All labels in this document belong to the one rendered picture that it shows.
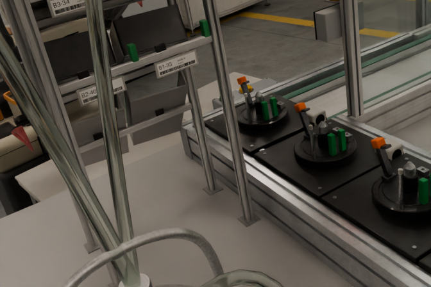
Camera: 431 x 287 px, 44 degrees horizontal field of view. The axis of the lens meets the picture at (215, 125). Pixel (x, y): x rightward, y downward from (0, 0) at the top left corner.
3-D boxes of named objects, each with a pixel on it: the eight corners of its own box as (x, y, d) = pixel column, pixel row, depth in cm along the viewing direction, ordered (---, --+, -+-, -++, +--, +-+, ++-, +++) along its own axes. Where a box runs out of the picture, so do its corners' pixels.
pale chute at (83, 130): (78, 168, 133) (73, 152, 134) (129, 152, 136) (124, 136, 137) (61, 128, 106) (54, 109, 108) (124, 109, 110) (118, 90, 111)
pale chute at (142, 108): (133, 145, 138) (127, 130, 140) (181, 130, 141) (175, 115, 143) (129, 102, 112) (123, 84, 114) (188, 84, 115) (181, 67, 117)
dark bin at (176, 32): (116, 77, 128) (106, 47, 128) (167, 61, 131) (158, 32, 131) (124, 58, 101) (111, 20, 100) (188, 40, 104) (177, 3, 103)
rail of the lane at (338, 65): (185, 154, 156) (177, 121, 151) (404, 58, 189) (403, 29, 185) (194, 161, 151) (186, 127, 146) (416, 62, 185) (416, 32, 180)
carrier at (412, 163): (321, 205, 108) (315, 152, 103) (406, 159, 117) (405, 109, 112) (416, 268, 89) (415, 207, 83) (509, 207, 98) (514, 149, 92)
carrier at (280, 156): (254, 161, 128) (246, 114, 122) (331, 125, 137) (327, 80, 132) (320, 204, 108) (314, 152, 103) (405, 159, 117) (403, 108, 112)
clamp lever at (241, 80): (245, 104, 146) (236, 79, 145) (251, 102, 147) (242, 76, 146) (251, 104, 143) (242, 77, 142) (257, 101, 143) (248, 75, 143)
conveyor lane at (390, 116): (210, 155, 153) (203, 124, 148) (417, 62, 184) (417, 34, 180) (266, 197, 129) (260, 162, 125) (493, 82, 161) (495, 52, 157)
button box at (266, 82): (214, 116, 165) (211, 98, 162) (269, 93, 173) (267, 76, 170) (226, 123, 160) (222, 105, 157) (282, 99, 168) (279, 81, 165)
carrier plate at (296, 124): (203, 127, 149) (202, 120, 148) (273, 98, 158) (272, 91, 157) (251, 159, 129) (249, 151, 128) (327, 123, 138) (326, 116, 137)
